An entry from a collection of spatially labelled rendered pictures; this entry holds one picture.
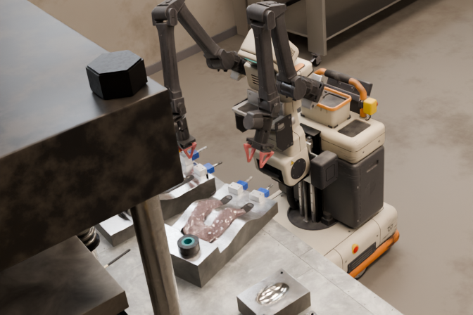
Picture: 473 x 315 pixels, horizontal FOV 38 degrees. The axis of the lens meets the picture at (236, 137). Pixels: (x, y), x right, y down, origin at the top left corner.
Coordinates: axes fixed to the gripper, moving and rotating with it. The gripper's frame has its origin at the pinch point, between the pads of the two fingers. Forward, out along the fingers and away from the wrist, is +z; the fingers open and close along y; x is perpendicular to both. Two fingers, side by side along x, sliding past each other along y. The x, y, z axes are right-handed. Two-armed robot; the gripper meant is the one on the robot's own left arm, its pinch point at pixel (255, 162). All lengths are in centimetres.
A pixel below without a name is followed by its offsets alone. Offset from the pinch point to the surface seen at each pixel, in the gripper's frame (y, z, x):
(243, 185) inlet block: -5.6, 12.4, 3.1
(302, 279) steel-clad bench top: 44, 28, -12
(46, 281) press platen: 56, 0, -127
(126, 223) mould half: -26, 33, -38
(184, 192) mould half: -20.3, 19.5, -15.6
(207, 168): -23.3, 10.9, -2.2
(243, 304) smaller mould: 41, 33, -38
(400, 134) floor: -55, 10, 208
